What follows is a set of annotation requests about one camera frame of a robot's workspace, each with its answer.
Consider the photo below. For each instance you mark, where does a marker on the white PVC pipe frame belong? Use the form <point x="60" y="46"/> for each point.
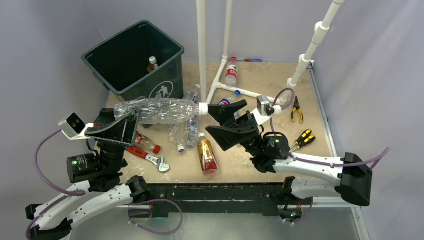
<point x="321" y="29"/>

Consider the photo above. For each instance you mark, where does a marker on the red label water bottle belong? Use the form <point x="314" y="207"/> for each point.
<point x="231" y="74"/>

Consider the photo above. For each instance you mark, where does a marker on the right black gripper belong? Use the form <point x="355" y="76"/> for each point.
<point x="246" y="127"/>

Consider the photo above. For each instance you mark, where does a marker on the dark green trash bin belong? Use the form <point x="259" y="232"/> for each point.
<point x="120" y="63"/>

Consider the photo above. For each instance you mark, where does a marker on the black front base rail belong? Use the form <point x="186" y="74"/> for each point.
<point x="266" y="199"/>

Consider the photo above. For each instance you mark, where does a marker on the red handle adjustable wrench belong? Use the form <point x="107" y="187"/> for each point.
<point x="159" y="162"/>

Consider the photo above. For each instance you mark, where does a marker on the red cap tea bottle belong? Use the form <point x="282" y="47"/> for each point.
<point x="146" y="144"/>

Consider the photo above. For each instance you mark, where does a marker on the yellow handle pliers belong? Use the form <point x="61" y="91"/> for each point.
<point x="297" y="109"/>

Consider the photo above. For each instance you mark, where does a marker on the yellow red tea bottle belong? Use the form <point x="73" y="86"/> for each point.
<point x="207" y="159"/>

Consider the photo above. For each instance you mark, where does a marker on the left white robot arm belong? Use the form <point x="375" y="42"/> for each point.
<point x="95" y="177"/>

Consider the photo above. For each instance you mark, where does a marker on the long crushed clear bottle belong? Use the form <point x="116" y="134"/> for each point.
<point x="165" y="111"/>

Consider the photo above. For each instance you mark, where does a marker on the clear bottle near bin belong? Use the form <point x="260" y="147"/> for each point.
<point x="193" y="93"/>

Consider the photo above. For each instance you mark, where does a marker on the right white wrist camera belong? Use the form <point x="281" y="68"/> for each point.
<point x="264" y="111"/>

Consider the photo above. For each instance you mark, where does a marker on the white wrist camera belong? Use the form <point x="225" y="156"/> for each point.
<point x="264" y="111"/>
<point x="74" y="128"/>

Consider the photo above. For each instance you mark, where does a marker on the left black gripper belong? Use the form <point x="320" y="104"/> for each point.
<point x="123" y="131"/>

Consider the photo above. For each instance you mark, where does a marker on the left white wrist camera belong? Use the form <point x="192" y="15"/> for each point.
<point x="74" y="128"/>

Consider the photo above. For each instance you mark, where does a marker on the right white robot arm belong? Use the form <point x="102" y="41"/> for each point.
<point x="347" y="177"/>

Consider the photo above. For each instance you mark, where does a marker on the clear bottle white cap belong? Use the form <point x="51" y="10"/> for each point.
<point x="191" y="132"/>

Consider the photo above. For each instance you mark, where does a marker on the small pepsi bottle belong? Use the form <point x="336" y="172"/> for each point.
<point x="231" y="98"/>

